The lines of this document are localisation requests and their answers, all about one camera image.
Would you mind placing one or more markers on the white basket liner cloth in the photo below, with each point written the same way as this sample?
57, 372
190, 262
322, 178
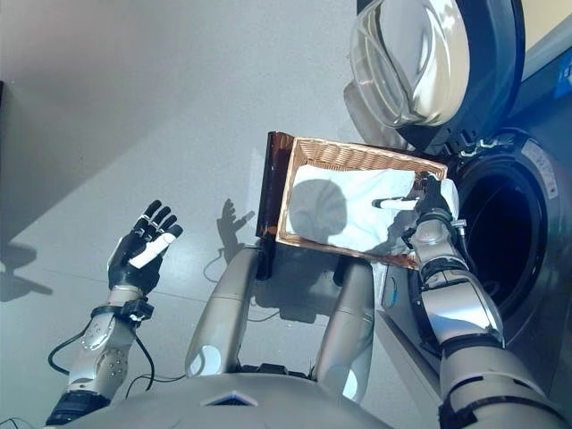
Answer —
357, 196

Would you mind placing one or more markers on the blue white washer sticker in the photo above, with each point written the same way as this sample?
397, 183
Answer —
565, 80

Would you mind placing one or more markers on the silver left robot leg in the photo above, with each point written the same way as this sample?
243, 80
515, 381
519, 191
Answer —
219, 313

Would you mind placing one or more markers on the wicker laundry basket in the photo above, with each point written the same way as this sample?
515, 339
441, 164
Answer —
357, 154

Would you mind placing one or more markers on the white washer plinth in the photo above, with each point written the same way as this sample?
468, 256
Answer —
406, 353

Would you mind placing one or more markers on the drain filter cover blue tab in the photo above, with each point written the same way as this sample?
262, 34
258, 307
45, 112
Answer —
393, 290

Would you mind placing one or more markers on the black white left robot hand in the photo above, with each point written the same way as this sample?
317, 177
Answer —
134, 268

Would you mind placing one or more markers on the grey front-load washing machine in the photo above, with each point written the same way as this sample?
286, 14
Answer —
536, 214

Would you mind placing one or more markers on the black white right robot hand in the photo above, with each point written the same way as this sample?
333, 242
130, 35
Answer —
431, 199

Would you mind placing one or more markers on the grey robot torso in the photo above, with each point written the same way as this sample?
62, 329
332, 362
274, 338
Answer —
290, 406

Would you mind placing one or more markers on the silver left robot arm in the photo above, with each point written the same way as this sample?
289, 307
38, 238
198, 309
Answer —
103, 353

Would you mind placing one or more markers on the round glass washer door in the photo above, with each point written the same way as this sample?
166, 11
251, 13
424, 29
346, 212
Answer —
429, 67

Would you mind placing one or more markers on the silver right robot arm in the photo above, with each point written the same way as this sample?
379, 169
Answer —
460, 322

